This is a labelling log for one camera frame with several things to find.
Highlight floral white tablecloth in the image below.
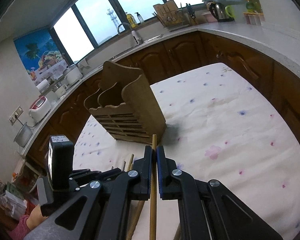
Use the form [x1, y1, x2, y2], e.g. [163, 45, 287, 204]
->
[72, 62, 300, 240]

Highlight person's left hand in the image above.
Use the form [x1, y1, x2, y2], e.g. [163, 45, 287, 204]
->
[26, 205, 47, 231]

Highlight steel inner pot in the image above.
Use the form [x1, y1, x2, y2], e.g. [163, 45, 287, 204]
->
[14, 123, 33, 147]

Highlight wooden chopstick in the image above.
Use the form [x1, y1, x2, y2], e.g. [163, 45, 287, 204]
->
[149, 134, 157, 240]
[125, 153, 146, 240]

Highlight green yellow bottle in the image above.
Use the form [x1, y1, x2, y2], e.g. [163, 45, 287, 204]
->
[245, 0, 262, 13]

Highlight paper towel roll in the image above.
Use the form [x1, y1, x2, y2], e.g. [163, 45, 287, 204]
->
[36, 79, 50, 93]

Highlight white red rice cooker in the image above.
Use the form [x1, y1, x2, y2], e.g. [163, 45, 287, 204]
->
[29, 96, 51, 123]

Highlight countertop dish rack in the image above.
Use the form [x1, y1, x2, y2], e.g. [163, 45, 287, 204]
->
[153, 0, 190, 32]

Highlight kitchen sink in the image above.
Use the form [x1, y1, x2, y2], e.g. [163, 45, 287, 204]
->
[135, 34, 163, 46]

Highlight small white appliance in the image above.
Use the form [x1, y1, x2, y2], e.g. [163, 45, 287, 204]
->
[52, 82, 66, 99]

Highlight green cup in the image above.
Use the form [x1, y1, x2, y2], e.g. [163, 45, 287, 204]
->
[225, 5, 236, 19]

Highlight lower wooden cabinets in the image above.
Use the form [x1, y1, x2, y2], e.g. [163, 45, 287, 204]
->
[26, 30, 300, 169]

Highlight pink container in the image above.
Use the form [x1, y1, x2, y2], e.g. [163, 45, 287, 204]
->
[202, 11, 217, 23]

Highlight fruit beach wall poster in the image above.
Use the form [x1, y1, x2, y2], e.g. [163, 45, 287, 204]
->
[14, 29, 68, 85]

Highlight spice jar rack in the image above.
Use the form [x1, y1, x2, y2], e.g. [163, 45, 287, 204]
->
[243, 12, 265, 25]

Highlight yellow oil bottle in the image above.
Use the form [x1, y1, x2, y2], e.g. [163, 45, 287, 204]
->
[126, 12, 138, 28]

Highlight chrome kitchen faucet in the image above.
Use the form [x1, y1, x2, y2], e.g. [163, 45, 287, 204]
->
[117, 22, 143, 45]

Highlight wooden utensil holder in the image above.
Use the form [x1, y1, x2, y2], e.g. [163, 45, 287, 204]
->
[84, 61, 166, 145]

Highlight wall power outlet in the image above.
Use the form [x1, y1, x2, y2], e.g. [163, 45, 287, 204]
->
[8, 106, 23, 126]

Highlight steel electric kettle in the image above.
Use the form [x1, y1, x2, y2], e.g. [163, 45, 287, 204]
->
[207, 2, 234, 22]

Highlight clear soap dispenser bottle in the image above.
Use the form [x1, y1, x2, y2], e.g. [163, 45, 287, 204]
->
[135, 12, 144, 23]

